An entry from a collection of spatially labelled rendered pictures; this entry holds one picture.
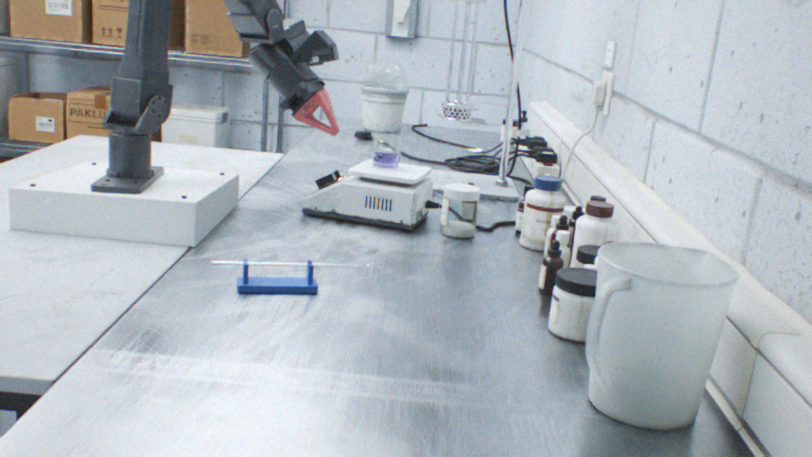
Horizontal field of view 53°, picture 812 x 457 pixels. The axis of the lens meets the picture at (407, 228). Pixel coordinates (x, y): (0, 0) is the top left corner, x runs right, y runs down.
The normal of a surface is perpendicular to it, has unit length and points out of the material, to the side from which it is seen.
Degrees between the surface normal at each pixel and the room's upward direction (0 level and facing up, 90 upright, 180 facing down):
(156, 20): 87
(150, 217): 90
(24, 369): 0
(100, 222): 90
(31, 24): 89
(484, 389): 0
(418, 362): 0
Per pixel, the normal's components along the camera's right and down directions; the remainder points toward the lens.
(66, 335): 0.09, -0.96
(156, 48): 0.81, 0.08
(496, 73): -0.04, 0.26
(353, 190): -0.26, 0.23
